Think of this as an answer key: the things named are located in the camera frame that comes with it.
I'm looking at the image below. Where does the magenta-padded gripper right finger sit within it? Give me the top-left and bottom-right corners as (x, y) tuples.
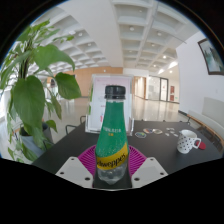
(128, 145), (169, 189)

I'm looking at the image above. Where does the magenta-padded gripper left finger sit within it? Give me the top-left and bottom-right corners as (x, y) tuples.
(55, 144), (99, 189)

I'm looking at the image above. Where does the green plastic drink bottle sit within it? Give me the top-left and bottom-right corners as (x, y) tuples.
(94, 84), (130, 186)

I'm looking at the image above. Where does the round multicolour sticker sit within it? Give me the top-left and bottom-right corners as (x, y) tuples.
(134, 131), (147, 139)

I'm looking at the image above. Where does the white polka dot mug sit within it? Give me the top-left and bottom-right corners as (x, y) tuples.
(176, 129), (202, 155)

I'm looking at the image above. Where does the flat round red coaster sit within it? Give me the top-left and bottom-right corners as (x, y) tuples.
(195, 140), (207, 150)

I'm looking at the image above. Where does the clear acrylic sign holder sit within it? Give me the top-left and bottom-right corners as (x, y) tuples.
(84, 73), (135, 136)

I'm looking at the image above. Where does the long white bench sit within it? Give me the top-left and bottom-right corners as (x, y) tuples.
(186, 96), (224, 148)

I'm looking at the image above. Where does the glass entrance door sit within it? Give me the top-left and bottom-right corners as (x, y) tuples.
(146, 75), (169, 102)

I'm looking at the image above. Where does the potted green leafy plant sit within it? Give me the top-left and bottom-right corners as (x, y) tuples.
(0, 19), (83, 164)

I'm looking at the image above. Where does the dark framed landscape picture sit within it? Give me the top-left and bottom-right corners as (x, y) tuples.
(197, 38), (224, 76)

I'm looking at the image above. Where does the ceiling lights group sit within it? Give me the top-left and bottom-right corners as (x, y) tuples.
(66, 24), (179, 76)

